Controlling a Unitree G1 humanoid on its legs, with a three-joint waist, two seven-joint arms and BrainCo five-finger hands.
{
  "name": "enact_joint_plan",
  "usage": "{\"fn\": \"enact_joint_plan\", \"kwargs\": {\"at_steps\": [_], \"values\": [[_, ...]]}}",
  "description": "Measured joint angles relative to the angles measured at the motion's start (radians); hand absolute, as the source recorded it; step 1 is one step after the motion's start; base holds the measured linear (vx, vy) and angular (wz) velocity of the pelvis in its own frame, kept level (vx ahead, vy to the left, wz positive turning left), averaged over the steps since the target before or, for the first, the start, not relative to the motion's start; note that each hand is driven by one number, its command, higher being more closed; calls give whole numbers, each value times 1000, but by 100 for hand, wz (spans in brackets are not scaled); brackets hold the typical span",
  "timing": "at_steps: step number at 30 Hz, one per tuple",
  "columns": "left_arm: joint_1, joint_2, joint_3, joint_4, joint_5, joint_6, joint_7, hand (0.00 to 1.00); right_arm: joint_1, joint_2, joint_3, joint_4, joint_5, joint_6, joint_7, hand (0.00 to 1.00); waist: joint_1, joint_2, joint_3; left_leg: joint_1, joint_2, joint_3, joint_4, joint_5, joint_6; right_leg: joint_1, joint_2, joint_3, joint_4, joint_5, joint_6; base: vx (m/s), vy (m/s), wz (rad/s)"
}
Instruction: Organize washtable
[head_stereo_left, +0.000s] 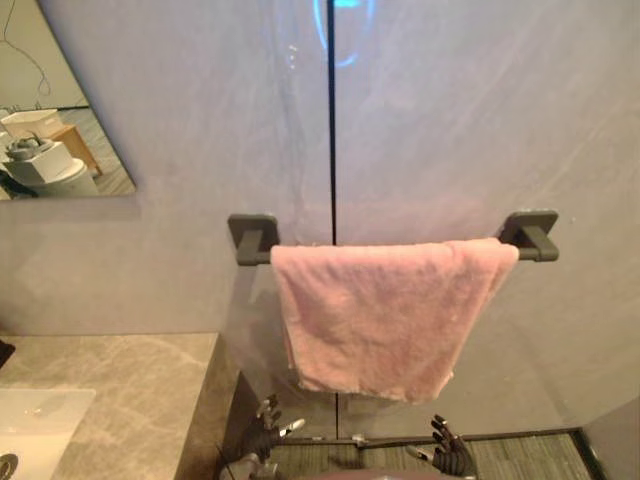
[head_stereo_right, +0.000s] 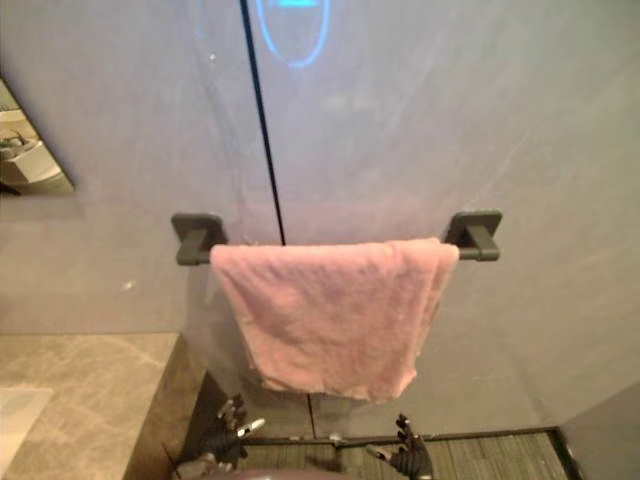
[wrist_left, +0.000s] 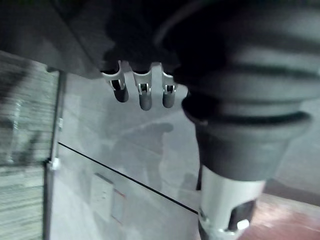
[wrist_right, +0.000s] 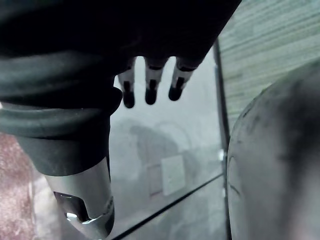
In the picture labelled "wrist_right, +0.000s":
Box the right robot hand, black cloth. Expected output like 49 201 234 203
0 0 243 240

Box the white label on glass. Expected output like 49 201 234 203
160 154 186 197

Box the silver robot leg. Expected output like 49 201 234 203
225 59 320 240

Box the glass panel with black frame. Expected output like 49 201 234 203
108 39 231 240

